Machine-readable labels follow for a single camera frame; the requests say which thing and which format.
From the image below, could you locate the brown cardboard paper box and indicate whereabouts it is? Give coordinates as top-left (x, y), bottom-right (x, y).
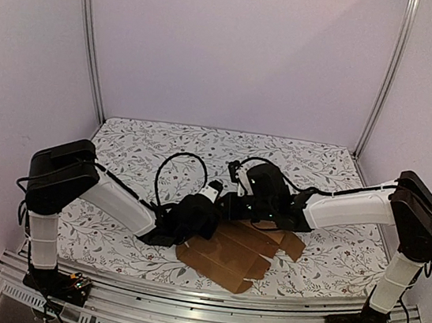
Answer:
top-left (175, 220), bottom-right (306, 294)

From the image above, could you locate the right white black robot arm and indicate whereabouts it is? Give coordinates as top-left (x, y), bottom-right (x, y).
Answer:
top-left (217, 157), bottom-right (432, 323)

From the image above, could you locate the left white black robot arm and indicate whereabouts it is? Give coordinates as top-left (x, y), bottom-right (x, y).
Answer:
top-left (17, 139), bottom-right (223, 295)

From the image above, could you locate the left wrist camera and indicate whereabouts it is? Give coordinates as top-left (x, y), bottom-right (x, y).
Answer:
top-left (199, 180), bottom-right (224, 203)

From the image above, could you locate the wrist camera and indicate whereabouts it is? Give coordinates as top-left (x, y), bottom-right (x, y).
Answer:
top-left (228, 160), bottom-right (249, 197)
top-left (199, 180), bottom-right (224, 203)

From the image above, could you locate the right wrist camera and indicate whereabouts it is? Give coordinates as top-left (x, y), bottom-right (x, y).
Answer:
top-left (228, 160), bottom-right (249, 197)

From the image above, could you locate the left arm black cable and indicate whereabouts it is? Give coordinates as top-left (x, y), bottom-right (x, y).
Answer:
top-left (149, 148), bottom-right (212, 219)

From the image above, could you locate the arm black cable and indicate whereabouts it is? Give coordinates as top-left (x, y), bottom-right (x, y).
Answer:
top-left (149, 148), bottom-right (212, 219)
top-left (224, 153), bottom-right (432, 246)

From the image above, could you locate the aluminium front rail frame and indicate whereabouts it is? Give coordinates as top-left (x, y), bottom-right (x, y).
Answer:
top-left (0, 250), bottom-right (422, 323)

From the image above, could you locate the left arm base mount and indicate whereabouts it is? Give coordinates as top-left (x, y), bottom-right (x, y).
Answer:
top-left (23, 265), bottom-right (92, 307)

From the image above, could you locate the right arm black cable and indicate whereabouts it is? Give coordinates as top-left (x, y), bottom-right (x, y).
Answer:
top-left (224, 153), bottom-right (432, 246)

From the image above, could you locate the right aluminium corner post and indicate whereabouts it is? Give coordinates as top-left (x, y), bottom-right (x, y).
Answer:
top-left (352, 0), bottom-right (420, 161)

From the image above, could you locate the aluminium corner post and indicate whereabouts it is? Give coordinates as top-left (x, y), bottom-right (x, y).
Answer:
top-left (81, 0), bottom-right (107, 126)
top-left (352, 0), bottom-right (420, 161)

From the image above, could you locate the left aluminium corner post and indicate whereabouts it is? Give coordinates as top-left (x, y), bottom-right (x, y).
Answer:
top-left (81, 0), bottom-right (107, 126)

